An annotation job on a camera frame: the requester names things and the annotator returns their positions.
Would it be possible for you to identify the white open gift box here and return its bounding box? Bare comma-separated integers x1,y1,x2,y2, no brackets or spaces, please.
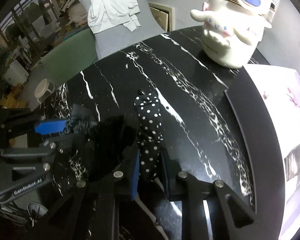
223,63,300,240

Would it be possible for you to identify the black bow hair clip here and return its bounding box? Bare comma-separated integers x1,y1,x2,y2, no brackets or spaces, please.
64,103,136,179

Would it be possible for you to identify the wall vent frame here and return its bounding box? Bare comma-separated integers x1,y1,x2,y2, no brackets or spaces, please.
148,2,175,32

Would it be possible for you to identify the small white stool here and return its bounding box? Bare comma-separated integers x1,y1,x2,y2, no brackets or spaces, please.
34,78,56,104

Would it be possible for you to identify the green cushion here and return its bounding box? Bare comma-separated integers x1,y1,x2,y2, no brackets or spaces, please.
39,29,97,86

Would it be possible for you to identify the grey contoured pillow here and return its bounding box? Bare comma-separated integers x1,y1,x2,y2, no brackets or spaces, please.
94,0,165,60

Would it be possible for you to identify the white folded garment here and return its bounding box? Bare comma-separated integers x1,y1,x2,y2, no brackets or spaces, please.
88,0,141,34

